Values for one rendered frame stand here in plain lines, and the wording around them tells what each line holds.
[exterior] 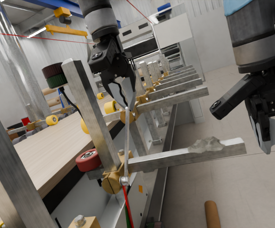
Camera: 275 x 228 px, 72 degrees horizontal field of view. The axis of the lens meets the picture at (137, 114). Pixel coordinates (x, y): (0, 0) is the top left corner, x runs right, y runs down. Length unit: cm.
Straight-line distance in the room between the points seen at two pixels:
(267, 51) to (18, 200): 46
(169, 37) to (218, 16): 659
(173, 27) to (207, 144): 256
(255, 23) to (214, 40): 890
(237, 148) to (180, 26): 257
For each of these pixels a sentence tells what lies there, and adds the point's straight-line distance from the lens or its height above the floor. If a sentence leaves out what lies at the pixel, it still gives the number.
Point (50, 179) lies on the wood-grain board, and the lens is 58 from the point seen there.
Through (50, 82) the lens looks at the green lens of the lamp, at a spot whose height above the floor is 113.
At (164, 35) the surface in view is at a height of 144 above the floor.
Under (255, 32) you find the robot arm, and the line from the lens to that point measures 43.
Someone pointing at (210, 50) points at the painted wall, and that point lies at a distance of 931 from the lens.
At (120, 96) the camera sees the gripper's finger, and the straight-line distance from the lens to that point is 50.
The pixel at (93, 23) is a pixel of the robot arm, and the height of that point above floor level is 123.
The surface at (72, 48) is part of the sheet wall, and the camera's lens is 1119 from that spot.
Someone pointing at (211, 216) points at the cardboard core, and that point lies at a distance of 144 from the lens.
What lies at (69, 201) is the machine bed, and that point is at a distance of 69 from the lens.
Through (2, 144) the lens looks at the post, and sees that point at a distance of 29.
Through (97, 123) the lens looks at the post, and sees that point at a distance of 47.
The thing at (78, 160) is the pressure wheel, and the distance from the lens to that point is 58.
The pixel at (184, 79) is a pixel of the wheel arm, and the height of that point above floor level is 95.
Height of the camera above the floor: 109
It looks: 12 degrees down
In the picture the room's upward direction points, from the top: 19 degrees counter-clockwise
